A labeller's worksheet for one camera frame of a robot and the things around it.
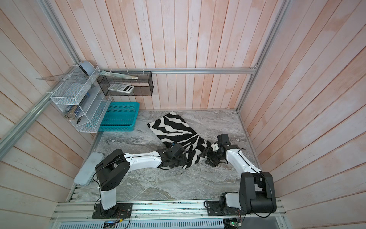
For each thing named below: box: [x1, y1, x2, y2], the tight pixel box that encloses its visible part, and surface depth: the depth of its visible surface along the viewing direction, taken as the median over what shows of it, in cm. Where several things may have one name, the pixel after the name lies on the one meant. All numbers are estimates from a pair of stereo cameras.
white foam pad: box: [73, 151, 105, 186], surface depth 87 cm
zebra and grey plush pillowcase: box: [147, 111, 212, 169], surface depth 105 cm
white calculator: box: [107, 83, 135, 94], surface depth 100 cm
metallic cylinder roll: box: [63, 104, 80, 121], surface depth 79 cm
